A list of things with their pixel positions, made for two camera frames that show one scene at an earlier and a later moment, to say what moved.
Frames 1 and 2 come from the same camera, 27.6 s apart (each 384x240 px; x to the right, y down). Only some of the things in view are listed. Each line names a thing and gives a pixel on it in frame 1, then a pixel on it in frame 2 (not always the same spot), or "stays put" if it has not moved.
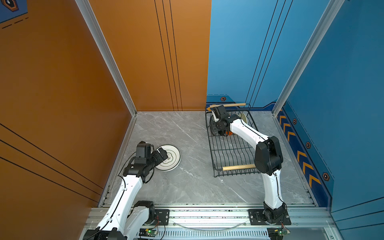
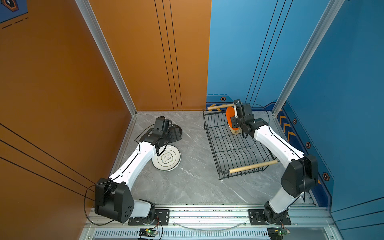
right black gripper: x=213 y=127 → x=233 y=122
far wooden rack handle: x=228 y=105 stays put
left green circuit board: x=146 y=232 stays put
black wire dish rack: x=232 y=154 stays put
